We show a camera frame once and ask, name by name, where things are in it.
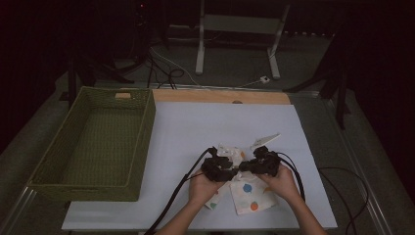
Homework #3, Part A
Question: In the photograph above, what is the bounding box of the bundle of black floor cables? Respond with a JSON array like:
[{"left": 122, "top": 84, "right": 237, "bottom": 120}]
[{"left": 146, "top": 48, "right": 186, "bottom": 90}]

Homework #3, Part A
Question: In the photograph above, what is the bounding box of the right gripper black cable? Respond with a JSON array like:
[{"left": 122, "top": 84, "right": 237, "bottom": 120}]
[{"left": 276, "top": 151, "right": 307, "bottom": 203}]

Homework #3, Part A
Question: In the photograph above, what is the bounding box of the black stand with long legs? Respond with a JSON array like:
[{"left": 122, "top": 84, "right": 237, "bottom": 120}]
[{"left": 59, "top": 48, "right": 135, "bottom": 106}]

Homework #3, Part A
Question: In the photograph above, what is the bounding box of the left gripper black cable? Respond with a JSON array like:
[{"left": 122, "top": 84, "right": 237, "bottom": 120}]
[{"left": 143, "top": 147, "right": 216, "bottom": 235}]

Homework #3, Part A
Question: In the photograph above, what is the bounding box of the white table cover sheet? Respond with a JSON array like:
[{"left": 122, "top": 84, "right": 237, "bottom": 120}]
[{"left": 61, "top": 101, "right": 339, "bottom": 231}]

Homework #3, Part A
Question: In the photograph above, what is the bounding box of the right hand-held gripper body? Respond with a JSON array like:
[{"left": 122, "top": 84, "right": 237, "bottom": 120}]
[{"left": 250, "top": 132, "right": 282, "bottom": 178}]

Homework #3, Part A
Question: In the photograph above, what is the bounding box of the white metal stand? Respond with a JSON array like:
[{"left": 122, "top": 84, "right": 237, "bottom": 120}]
[{"left": 194, "top": 0, "right": 292, "bottom": 80}]

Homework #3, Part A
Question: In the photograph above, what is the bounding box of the person's right hand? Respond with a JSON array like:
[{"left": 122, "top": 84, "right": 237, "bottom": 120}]
[{"left": 256, "top": 164, "right": 301, "bottom": 202}]

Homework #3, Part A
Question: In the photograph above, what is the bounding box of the black stand with tall post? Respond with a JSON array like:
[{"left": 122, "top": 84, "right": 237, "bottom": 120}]
[{"left": 283, "top": 32, "right": 352, "bottom": 130}]

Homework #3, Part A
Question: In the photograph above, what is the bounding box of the white floor cable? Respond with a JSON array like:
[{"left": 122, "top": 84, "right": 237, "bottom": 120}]
[{"left": 150, "top": 47, "right": 200, "bottom": 86}]

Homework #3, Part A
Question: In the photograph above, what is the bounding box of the thin black floor cable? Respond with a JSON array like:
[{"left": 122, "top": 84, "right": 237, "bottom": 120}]
[{"left": 317, "top": 166, "right": 370, "bottom": 235}]

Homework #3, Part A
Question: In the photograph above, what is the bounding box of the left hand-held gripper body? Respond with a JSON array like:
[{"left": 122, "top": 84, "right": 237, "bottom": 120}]
[{"left": 200, "top": 146, "right": 231, "bottom": 183}]

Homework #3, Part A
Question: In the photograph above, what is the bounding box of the person's left hand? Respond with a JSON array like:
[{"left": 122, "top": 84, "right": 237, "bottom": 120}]
[{"left": 188, "top": 173, "right": 227, "bottom": 206}]

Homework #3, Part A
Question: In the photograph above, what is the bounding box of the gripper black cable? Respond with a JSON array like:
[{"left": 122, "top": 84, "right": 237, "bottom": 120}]
[
  {"left": 276, "top": 151, "right": 307, "bottom": 203},
  {"left": 143, "top": 147, "right": 216, "bottom": 235}
]

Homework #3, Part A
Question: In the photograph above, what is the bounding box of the white fruit-print baby garment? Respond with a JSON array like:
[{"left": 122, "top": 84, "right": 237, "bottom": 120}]
[{"left": 205, "top": 142, "right": 279, "bottom": 216}]

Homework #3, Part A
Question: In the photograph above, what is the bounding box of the green woven basket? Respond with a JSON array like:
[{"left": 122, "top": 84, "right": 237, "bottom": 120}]
[{"left": 27, "top": 85, "right": 158, "bottom": 203}]

